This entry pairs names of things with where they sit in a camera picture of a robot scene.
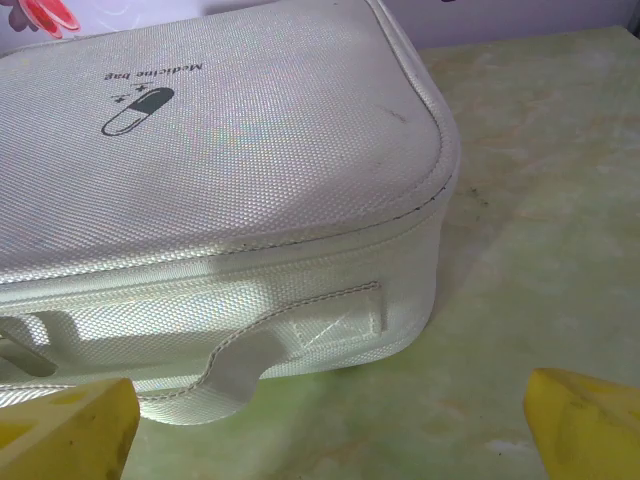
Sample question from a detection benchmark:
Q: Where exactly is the white fabric medicine bag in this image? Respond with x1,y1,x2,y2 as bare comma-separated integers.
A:
0,0,462,427

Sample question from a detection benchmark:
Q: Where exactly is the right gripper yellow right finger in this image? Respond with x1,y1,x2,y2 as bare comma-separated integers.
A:
523,367,640,480

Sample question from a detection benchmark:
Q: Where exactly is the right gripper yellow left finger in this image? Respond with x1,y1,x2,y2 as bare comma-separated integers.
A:
0,377,142,480

